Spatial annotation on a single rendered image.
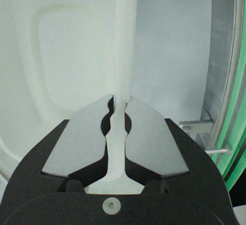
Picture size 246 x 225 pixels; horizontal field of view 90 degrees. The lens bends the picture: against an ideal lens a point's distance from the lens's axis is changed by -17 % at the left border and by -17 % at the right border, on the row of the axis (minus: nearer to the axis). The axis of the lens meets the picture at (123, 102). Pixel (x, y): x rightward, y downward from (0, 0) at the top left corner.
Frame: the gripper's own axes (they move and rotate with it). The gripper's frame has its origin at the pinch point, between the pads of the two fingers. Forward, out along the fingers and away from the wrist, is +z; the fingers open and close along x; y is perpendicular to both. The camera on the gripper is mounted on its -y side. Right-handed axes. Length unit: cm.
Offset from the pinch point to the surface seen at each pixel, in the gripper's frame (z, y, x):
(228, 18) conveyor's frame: 22.5, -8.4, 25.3
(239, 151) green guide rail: 14.8, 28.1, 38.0
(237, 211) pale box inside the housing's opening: 3, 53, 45
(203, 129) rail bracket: 21.7, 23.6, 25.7
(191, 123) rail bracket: 22.8, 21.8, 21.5
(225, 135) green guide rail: 16.2, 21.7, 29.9
